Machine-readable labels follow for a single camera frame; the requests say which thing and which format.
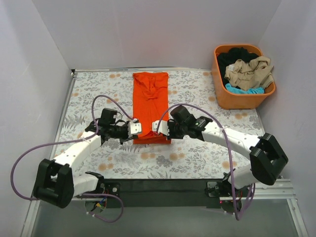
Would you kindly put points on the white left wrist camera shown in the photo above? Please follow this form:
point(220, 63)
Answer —
point(134, 128)

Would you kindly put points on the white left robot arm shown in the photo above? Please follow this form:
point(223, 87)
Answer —
point(55, 181)

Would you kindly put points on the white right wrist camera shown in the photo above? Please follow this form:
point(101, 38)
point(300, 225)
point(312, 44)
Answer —
point(160, 127)

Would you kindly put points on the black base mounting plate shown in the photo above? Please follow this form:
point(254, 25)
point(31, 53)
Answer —
point(169, 192)

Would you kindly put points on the orange t shirt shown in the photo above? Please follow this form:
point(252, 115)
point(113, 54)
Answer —
point(150, 101)

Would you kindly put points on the aluminium frame rail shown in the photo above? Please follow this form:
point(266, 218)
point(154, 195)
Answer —
point(171, 208)

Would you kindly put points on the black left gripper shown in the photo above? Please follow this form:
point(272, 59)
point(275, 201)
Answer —
point(127, 136)

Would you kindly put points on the black t shirt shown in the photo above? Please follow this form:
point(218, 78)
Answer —
point(225, 59)

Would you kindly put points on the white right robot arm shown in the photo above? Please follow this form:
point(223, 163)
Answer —
point(266, 156)

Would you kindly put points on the beige t shirt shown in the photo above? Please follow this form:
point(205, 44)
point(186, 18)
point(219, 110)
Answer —
point(257, 73)

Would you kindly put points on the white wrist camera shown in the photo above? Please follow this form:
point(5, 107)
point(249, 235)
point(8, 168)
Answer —
point(160, 127)
point(134, 128)

